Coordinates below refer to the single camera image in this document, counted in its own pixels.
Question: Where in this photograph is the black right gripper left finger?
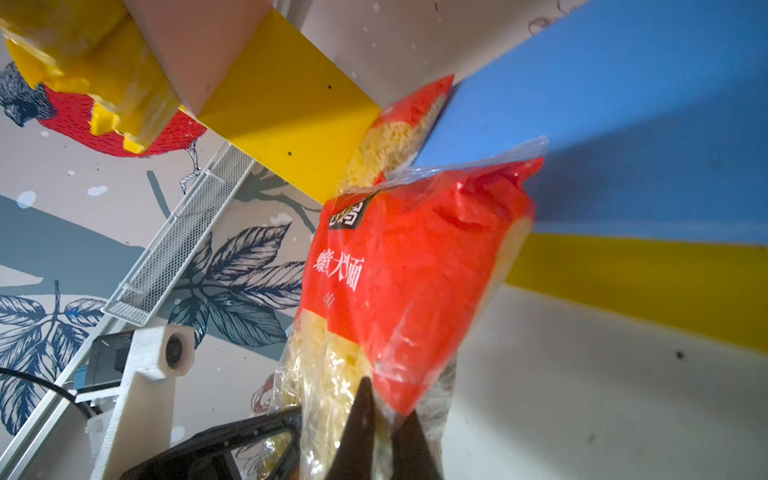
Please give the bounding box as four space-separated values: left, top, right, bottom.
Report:
326 377 375 480

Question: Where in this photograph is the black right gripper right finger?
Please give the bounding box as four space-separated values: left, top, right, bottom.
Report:
391 412 442 480

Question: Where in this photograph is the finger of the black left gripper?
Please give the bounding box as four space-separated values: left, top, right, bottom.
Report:
121 407 302 479

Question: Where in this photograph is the red short pasta bag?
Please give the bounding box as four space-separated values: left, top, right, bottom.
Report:
272 137 548 479

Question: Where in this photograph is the red macaroni bag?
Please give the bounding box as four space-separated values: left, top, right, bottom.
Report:
338 75 454 193

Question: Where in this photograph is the yellow pink blue shelf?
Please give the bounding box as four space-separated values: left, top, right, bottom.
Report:
128 1 767 352

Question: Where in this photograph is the white wire basket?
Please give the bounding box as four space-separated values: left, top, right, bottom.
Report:
102 144 254 327

